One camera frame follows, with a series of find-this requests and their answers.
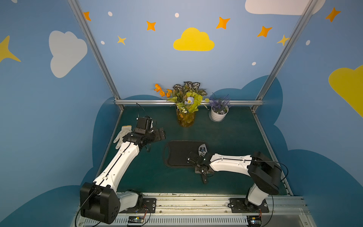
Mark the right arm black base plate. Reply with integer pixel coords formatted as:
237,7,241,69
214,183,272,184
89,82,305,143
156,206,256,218
227,198,269,213

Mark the black cutting board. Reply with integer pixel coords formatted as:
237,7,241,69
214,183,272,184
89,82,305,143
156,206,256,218
162,141,209,168

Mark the white work glove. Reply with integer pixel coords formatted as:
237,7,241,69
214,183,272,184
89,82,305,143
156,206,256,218
113,125,132,150

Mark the lavender plant in white pot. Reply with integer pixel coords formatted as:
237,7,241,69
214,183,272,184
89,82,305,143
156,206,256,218
209,94,230,122

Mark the aluminium front rail base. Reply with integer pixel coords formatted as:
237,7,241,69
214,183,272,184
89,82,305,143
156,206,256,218
69,192,317,227

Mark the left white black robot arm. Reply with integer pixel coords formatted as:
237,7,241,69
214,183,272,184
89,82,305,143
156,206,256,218
77,128,165,224

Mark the left aluminium frame post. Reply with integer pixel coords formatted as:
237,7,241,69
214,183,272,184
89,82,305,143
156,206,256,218
68,0,124,112

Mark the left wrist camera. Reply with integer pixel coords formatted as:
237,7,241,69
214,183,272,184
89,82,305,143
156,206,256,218
134,116,153,135

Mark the right circuit board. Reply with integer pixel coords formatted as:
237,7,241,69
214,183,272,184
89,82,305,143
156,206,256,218
247,216,262,227

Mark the left green circuit board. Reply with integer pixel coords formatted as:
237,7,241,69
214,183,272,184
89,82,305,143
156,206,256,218
127,216,147,227

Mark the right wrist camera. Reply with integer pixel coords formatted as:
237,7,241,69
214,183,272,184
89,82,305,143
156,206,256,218
198,144,208,157

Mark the flower bouquet in glass vase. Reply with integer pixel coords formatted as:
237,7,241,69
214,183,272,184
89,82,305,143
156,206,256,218
154,81,209,127

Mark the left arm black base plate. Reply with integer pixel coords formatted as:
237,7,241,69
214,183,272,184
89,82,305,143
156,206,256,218
119,198,157,214

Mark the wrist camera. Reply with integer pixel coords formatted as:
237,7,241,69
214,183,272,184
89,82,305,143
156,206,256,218
134,116,153,135
198,144,208,157

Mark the rear aluminium frame bar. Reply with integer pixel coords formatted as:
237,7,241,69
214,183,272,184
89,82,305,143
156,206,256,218
114,99,263,106

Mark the right aluminium frame post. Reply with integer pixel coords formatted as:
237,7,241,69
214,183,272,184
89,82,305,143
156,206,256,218
251,0,319,113

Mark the aluminium frame post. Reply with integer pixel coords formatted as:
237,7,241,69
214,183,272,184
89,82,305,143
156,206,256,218
251,0,319,113
68,0,124,112

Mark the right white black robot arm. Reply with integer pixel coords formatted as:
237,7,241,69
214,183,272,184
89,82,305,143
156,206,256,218
187,152,282,212

